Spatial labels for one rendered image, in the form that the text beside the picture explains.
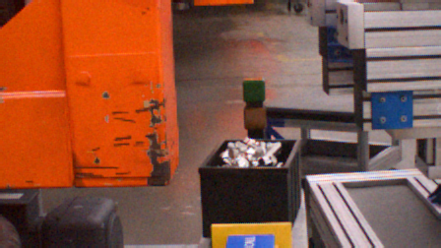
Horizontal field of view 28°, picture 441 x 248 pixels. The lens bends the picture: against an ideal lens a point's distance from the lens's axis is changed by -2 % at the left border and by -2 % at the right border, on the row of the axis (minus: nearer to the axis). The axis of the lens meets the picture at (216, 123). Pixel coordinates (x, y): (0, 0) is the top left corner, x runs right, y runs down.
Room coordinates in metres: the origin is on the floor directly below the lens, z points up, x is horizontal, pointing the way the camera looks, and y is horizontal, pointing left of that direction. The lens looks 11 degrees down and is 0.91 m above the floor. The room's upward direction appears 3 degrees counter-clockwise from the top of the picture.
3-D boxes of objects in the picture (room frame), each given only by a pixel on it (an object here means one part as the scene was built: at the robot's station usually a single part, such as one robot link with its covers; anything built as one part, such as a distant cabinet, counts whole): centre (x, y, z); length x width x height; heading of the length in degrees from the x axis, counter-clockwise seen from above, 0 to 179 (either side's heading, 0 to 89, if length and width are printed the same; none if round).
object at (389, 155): (3.11, -0.40, 0.17); 0.43 x 0.36 x 0.34; 58
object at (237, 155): (1.43, -0.06, 0.51); 0.20 x 0.14 x 0.13; 169
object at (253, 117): (1.61, -0.07, 0.59); 0.04 x 0.04 x 0.04; 85
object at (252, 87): (1.61, -0.07, 0.64); 0.04 x 0.04 x 0.04; 85
